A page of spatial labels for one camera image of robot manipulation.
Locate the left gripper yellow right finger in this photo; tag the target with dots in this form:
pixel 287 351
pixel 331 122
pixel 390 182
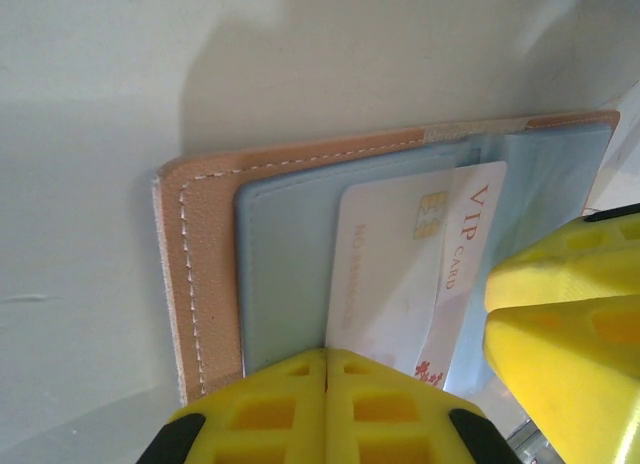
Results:
pixel 340 409

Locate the white VIP card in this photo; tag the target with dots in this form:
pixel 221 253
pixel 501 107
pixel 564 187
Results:
pixel 380 264

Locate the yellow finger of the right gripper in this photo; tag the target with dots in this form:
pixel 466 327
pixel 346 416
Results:
pixel 590 384
pixel 610 264

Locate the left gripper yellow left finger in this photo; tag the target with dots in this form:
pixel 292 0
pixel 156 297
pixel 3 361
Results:
pixel 312 404

